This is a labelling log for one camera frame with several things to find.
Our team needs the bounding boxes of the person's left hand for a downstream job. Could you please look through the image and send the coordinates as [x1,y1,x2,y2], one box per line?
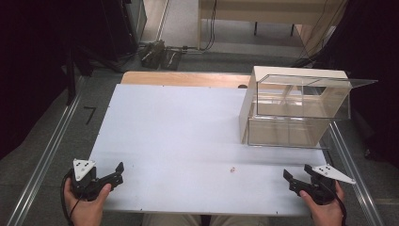
[63,178,113,226]

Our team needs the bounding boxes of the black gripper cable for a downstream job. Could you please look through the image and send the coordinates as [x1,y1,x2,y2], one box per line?
[59,170,80,226]
[326,184,348,226]

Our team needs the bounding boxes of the dark equipment cabinet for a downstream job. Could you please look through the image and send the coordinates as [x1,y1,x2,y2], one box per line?
[71,0,149,64]

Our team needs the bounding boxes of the black foot pedal unit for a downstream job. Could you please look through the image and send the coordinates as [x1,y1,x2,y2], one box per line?
[137,39,184,72]

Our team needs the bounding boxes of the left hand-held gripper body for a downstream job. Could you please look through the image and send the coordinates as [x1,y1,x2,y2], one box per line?
[69,158,107,202]

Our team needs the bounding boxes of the black hanging cables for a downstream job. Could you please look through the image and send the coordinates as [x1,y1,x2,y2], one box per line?
[200,0,219,52]

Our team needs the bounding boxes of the light wooden table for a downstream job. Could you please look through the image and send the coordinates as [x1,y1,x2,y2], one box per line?
[197,0,347,51]

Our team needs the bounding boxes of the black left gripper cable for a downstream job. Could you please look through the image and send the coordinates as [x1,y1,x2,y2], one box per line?
[59,170,80,226]

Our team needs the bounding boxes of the black curtain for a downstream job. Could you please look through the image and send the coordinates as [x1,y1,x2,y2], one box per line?
[0,0,76,161]
[309,0,399,169]

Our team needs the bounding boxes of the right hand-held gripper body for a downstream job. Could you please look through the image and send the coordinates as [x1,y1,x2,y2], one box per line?
[300,164,358,206]

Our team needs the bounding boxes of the metal floor rail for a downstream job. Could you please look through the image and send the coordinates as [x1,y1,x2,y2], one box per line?
[327,121,377,226]
[7,76,86,226]

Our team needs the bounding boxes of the clear acrylic box cream frame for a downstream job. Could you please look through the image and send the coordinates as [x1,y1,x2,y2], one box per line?
[238,65,379,151]

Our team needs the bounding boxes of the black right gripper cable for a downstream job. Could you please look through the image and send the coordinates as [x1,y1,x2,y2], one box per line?
[326,184,348,226]

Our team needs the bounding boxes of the person's right hand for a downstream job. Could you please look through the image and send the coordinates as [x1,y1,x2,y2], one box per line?
[298,181,346,226]

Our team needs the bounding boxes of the black metal stand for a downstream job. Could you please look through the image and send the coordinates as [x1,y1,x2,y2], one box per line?
[64,43,95,106]

